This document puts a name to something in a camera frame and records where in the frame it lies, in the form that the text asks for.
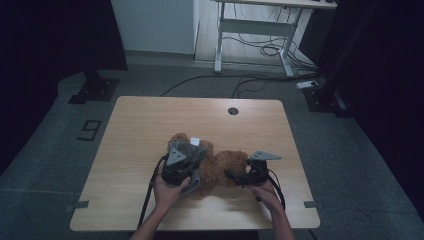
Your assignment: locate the tangled black cable bundle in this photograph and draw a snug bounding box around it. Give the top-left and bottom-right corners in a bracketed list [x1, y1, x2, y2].
[223, 33, 318, 73]

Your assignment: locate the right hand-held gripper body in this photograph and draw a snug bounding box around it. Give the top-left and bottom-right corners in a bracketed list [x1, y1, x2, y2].
[245, 150, 283, 187]

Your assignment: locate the dark curtain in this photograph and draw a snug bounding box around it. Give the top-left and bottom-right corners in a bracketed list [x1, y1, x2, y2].
[0, 0, 128, 174]
[316, 0, 424, 221]

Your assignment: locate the black stand base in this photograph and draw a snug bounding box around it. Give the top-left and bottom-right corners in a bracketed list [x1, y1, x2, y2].
[68, 69, 120, 105]
[303, 76, 354, 118]

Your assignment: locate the person's right hand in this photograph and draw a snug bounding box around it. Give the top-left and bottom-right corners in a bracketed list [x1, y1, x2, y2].
[249, 179, 285, 215]

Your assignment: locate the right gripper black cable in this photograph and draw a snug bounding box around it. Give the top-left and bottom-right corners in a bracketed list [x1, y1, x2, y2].
[266, 168, 287, 212]

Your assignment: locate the long black floor cable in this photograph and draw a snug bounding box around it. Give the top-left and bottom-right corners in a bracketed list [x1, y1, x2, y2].
[159, 73, 318, 98]

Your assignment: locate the person's left hand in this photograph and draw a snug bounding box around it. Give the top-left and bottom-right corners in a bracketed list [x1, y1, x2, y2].
[151, 162, 192, 212]

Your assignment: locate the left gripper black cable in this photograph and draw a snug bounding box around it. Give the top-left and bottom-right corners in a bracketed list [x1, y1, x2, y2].
[137, 154, 169, 229]

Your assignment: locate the white desk frame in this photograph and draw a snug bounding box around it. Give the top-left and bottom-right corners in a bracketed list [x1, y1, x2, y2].
[213, 0, 338, 78]

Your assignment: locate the brown teddy bear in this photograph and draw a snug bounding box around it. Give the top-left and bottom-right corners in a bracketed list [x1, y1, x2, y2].
[167, 132, 250, 197]

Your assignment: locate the black tape digit mark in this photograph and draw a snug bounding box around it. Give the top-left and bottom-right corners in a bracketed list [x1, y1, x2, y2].
[77, 119, 103, 142]

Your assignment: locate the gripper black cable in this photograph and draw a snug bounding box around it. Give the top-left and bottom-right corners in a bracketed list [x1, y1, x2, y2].
[137, 154, 169, 229]
[266, 168, 287, 212]

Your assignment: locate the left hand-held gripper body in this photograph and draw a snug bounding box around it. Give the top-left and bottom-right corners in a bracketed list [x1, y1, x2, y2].
[161, 146, 195, 187]

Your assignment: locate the white power strip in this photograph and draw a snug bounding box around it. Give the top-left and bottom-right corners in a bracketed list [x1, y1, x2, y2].
[296, 80, 319, 90]

